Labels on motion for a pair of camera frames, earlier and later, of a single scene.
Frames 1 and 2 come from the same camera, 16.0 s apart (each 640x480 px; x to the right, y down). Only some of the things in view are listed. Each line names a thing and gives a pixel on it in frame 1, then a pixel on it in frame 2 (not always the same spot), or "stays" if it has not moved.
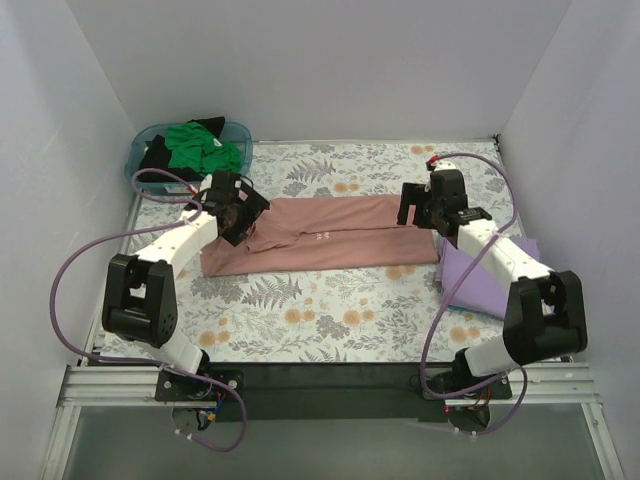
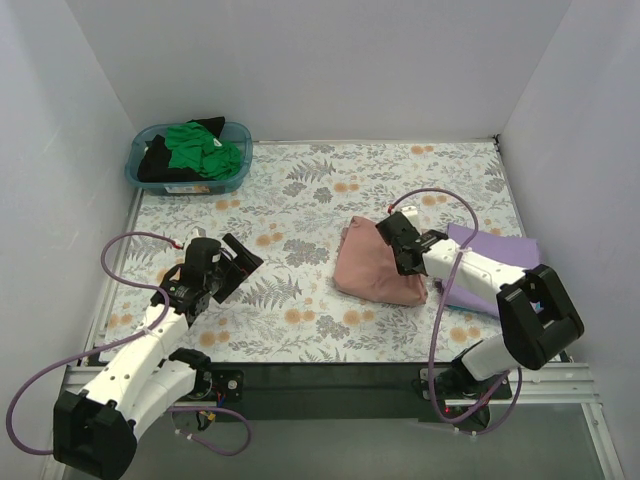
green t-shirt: (195, 148) stays
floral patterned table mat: (375, 314) stays
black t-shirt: (154, 156) stays
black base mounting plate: (321, 392) stays
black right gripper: (417, 206) → (401, 244)
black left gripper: (248, 216) → (240, 265)
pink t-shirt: (350, 235) → (366, 268)
